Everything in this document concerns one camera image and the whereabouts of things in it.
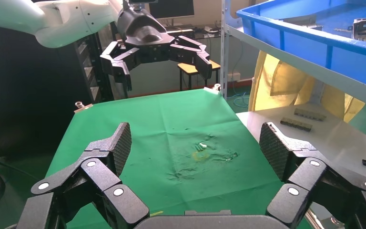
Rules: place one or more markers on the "cluttered desk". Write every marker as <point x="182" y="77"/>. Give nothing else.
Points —
<point x="198" y="31"/>

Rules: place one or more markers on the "blue plastic bin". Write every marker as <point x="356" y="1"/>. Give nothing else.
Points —
<point x="312" y="47"/>

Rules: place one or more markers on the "white shelf board with ribs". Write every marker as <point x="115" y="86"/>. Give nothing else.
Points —
<point x="296" y="60"/>

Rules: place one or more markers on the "yellow cloth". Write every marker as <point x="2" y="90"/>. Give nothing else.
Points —
<point x="281" y="82"/>

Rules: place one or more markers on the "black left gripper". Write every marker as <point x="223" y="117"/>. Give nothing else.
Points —
<point x="142" y="31"/>

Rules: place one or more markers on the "black computer monitor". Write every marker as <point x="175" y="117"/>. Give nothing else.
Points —
<point x="170" y="8"/>

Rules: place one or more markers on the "silver binder clip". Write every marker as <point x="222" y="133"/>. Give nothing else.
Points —
<point x="213" y="89"/>
<point x="82" y="107"/>

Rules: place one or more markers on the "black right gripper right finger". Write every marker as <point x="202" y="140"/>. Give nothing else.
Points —
<point x="274" y="148"/>

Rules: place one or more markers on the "grey rack upright post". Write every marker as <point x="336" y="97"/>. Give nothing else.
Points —
<point x="224" y="47"/>

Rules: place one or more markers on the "white wall socket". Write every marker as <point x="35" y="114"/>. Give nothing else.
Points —
<point x="234" y="77"/>

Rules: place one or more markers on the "yellow seat stool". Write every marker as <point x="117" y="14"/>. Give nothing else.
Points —
<point x="187" y="68"/>

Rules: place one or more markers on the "green table cloth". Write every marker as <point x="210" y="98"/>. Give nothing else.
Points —
<point x="170" y="126"/>

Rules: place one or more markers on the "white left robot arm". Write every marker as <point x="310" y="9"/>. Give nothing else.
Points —
<point x="60" y="19"/>

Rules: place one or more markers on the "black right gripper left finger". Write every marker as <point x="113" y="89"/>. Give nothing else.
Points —
<point x="119" y="148"/>

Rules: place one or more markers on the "plain white shelf board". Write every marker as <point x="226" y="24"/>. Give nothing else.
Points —
<point x="328" y="142"/>

